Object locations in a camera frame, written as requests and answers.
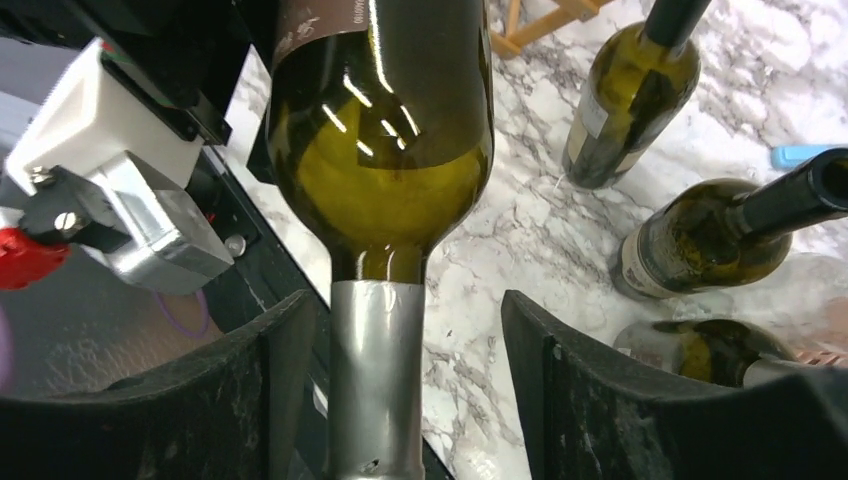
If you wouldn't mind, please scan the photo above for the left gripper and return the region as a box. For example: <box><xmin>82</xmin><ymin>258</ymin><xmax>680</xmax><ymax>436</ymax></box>
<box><xmin>66</xmin><ymin>1</ymin><xmax>278</xmax><ymax>186</ymax></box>

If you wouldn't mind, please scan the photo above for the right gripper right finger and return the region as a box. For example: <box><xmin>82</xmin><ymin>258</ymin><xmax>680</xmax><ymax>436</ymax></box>
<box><xmin>501</xmin><ymin>290</ymin><xmax>847</xmax><ymax>479</ymax></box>

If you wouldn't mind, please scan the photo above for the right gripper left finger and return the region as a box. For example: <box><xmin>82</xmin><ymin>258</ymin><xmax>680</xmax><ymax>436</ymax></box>
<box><xmin>1</xmin><ymin>291</ymin><xmax>318</xmax><ymax>479</ymax></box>

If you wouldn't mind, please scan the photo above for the green wine bottle brown label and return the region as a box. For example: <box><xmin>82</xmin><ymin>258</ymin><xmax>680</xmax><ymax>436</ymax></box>
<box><xmin>266</xmin><ymin>0</ymin><xmax>494</xmax><ymax>479</ymax></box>

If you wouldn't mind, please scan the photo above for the green wine bottle silver neck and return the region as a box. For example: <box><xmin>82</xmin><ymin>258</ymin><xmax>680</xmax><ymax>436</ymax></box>
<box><xmin>613</xmin><ymin>319</ymin><xmax>806</xmax><ymax>388</ymax></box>

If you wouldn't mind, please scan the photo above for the green wine bottle black top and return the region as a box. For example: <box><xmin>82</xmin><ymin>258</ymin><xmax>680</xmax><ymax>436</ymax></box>
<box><xmin>610</xmin><ymin>148</ymin><xmax>847</xmax><ymax>299</ymax></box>

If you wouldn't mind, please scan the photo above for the wooden wine rack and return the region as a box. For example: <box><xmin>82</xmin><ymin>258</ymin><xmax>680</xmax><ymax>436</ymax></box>
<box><xmin>490</xmin><ymin>0</ymin><xmax>611</xmax><ymax>59</ymax></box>

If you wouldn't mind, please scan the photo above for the green wine bottle black neck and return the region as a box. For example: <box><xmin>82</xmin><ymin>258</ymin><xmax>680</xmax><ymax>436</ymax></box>
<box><xmin>562</xmin><ymin>0</ymin><xmax>710</xmax><ymax>190</ymax></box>

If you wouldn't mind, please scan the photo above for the blue highlighter pen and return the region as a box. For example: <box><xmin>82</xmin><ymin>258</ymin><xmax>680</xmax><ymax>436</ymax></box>
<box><xmin>770</xmin><ymin>145</ymin><xmax>842</xmax><ymax>171</ymax></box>

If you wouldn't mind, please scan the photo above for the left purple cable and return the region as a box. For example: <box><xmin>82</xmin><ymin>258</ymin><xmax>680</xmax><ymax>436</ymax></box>
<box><xmin>152</xmin><ymin>288</ymin><xmax>213</xmax><ymax>341</ymax></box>

